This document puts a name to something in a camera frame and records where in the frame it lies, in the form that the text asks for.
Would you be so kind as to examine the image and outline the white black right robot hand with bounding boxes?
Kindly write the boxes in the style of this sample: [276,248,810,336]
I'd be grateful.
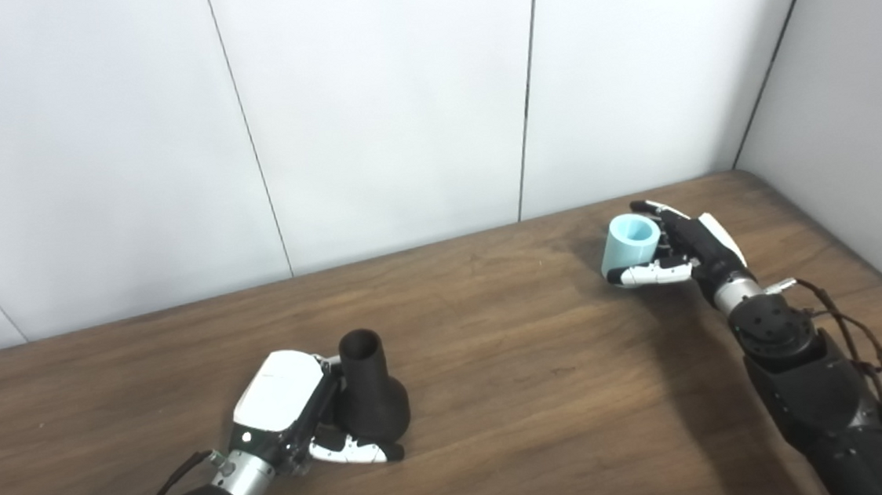
[601,191,753,315]

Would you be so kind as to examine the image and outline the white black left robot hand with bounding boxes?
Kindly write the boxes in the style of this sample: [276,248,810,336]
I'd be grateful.
[224,340,407,482]

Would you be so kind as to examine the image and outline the light blue cup part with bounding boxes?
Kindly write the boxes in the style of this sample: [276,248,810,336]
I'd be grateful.
[596,210,665,284]

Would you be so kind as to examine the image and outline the black flared nozzle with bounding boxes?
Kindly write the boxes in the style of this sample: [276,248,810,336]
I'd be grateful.
[334,325,414,448]

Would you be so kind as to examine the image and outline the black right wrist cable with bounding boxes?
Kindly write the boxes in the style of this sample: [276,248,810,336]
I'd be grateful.
[763,270,882,380]

